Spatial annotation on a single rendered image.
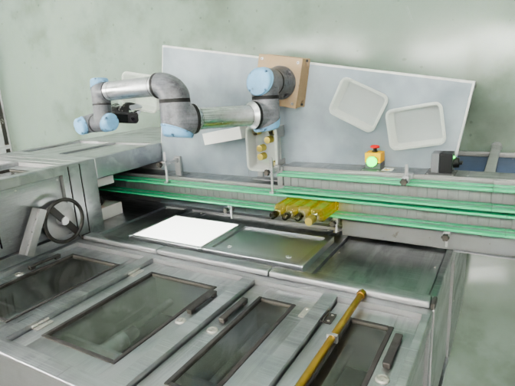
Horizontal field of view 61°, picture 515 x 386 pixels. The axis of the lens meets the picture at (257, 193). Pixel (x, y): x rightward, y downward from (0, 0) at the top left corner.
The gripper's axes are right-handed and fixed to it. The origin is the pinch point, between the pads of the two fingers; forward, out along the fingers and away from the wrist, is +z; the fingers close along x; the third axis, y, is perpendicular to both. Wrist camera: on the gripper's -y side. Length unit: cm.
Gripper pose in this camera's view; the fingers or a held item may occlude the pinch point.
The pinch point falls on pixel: (141, 108)
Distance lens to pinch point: 223.3
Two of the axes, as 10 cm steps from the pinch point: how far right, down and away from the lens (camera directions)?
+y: -8.6, -2.2, 4.6
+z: 5.1, -3.8, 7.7
